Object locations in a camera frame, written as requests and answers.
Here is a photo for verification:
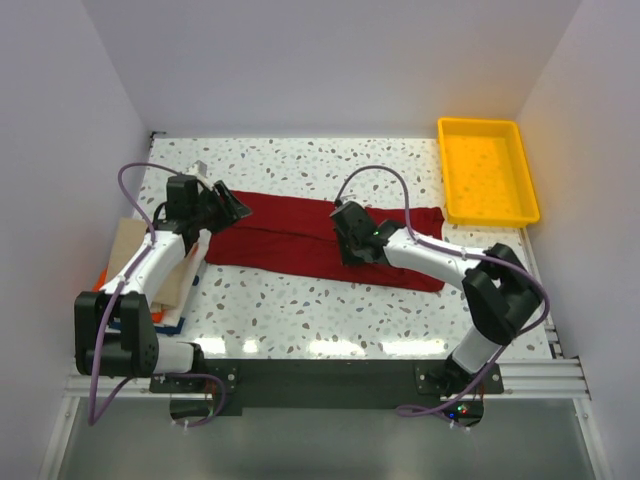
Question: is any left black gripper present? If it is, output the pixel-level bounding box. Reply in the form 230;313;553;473
191;181;251;235

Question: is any dark red t shirt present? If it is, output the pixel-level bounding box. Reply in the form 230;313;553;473
205;191;444;293

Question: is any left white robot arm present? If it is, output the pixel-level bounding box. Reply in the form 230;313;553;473
74;174;251;392

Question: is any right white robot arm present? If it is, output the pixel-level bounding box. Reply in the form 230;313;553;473
330;201;546;393

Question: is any beige folded t shirt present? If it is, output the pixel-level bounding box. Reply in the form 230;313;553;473
101;218;198;307

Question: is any white folded t shirt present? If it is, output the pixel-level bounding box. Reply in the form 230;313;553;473
152;233;211;331

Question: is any yellow plastic tray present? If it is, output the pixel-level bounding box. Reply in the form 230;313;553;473
437;117;540;229

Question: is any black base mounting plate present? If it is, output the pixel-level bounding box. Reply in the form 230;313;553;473
150;359;504;425

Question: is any blue folded t shirt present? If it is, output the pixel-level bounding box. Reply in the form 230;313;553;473
109;272;201;335

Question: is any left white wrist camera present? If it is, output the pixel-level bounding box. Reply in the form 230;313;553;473
186;160;208;182

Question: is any aluminium frame rail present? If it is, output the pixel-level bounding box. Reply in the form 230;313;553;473
63;319;593;401

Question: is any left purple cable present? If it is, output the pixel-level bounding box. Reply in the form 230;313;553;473
87;162;229;427

